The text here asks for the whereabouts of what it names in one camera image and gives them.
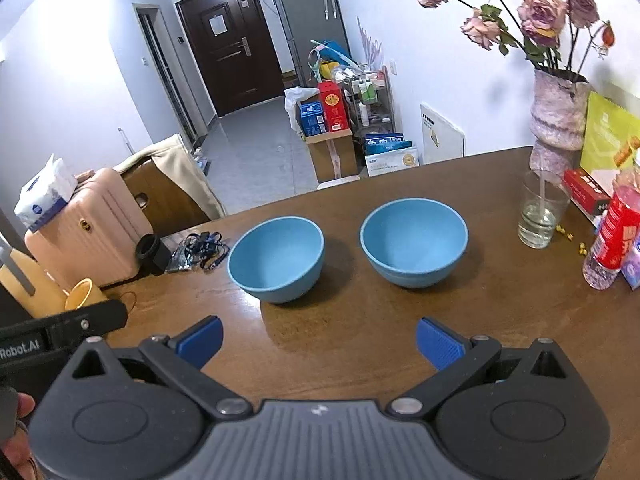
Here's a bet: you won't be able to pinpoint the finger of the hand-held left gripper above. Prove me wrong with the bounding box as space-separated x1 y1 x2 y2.
47 300 128 348

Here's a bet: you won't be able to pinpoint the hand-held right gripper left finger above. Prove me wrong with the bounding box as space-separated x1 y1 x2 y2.
71 316 252 421

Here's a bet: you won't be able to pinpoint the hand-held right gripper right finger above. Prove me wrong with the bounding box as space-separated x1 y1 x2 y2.
386 316 571 421

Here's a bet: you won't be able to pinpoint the blue bowl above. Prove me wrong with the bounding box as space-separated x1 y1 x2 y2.
227 216 325 305
359 199 470 290

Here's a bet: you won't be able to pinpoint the person's left hand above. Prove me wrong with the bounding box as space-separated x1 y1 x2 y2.
0 394 37 480

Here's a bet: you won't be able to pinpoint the yellow mug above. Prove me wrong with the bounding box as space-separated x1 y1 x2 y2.
64 278 109 312

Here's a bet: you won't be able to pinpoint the black cylinder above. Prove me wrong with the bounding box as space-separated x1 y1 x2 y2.
136 234 170 277

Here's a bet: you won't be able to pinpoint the pink suitcase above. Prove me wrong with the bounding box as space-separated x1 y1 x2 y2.
24 167 154 289

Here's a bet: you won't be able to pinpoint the white tissue pack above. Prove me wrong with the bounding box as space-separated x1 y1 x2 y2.
13 154 79 234

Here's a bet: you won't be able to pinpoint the wooden chair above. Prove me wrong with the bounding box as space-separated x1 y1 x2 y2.
120 156 211 235

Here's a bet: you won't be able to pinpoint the drinking glass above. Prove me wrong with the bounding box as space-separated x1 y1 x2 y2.
517 170 571 250

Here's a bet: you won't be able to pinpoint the scattered yellow kernels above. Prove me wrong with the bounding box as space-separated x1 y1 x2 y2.
554 225 592 256

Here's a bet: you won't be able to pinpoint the chair with beige cloth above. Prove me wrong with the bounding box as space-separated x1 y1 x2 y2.
113 134 226 219

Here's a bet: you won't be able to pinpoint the white gold packet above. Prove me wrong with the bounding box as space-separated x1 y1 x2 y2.
366 147 420 177

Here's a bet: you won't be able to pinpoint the red label bottle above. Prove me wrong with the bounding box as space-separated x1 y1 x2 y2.
582 152 640 291

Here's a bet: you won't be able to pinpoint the blue packet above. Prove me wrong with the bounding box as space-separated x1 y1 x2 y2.
363 132 407 156

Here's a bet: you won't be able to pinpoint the purple tissue pack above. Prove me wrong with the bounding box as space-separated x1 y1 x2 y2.
619 239 640 291

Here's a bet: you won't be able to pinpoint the white board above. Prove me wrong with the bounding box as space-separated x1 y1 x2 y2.
419 102 466 164

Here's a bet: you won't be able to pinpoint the small red box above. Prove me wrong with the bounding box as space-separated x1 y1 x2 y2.
562 169 614 219

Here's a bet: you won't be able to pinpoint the cardboard box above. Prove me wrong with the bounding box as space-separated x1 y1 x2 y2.
305 127 359 184

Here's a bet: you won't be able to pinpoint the blue box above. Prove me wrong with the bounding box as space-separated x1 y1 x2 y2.
298 100 329 137

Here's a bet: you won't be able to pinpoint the white plastic bag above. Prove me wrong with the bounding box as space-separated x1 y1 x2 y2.
283 86 321 134

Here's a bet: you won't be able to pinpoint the mottled pink vase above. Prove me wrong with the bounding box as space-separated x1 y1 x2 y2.
528 69 591 174

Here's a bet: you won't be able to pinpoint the grey interior door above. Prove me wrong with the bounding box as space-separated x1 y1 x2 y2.
132 4 199 144

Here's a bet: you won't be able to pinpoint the green yellow box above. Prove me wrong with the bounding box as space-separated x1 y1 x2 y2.
579 91 640 181

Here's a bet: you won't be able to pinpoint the dark entrance door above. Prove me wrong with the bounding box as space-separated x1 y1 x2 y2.
174 0 284 117

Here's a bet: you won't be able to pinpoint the blue bag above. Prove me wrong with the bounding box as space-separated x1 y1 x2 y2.
307 39 361 81

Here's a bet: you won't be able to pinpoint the grey refrigerator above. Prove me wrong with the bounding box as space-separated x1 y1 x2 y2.
264 0 351 74

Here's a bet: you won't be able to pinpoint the dried pink roses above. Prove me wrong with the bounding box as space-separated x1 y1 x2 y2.
415 0 614 76

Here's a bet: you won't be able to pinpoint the blue lanyard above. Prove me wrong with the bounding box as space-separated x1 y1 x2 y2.
169 231 231 273

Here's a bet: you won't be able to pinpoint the wire rack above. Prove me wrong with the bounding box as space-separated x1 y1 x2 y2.
344 67 396 134

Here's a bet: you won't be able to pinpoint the purple wall decoration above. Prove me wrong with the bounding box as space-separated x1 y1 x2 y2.
356 16 385 69

